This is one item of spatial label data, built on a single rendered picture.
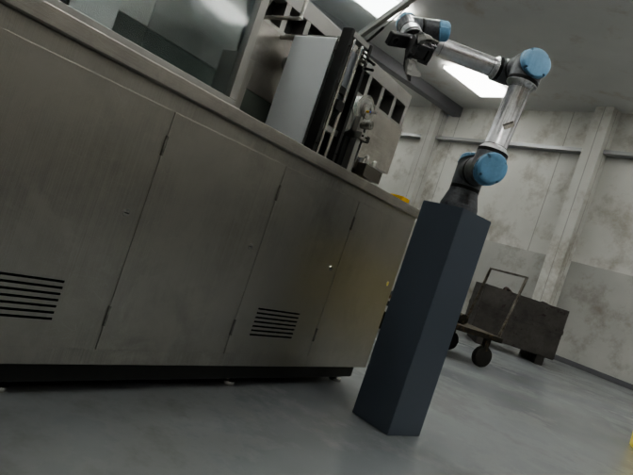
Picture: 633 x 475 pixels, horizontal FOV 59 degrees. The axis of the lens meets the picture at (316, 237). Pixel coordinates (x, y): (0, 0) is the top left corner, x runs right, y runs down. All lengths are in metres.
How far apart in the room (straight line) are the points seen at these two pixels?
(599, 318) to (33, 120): 9.01
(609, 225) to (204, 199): 8.73
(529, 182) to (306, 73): 8.59
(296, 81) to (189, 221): 1.03
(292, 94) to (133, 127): 1.10
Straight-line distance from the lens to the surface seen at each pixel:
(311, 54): 2.50
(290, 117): 2.43
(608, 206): 10.07
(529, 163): 10.92
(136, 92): 1.51
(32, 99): 1.38
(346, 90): 2.35
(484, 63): 2.37
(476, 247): 2.28
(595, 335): 9.69
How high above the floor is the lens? 0.62
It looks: level
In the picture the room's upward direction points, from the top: 19 degrees clockwise
